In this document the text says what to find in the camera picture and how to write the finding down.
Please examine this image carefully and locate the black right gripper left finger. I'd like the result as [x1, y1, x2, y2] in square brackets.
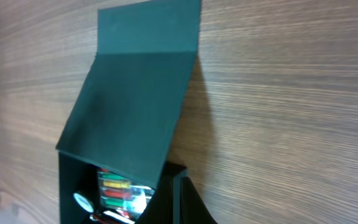
[135, 177, 173, 224]

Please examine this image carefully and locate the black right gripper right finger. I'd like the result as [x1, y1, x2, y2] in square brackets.
[180, 177, 218, 224]

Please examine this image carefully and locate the precision screwdriver set pack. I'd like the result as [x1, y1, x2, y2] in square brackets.
[97, 168, 155, 221]

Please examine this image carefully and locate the white round tape measure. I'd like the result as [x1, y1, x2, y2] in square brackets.
[73, 192, 95, 213]

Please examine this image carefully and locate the dark green box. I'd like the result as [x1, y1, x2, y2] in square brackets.
[57, 0, 201, 223]

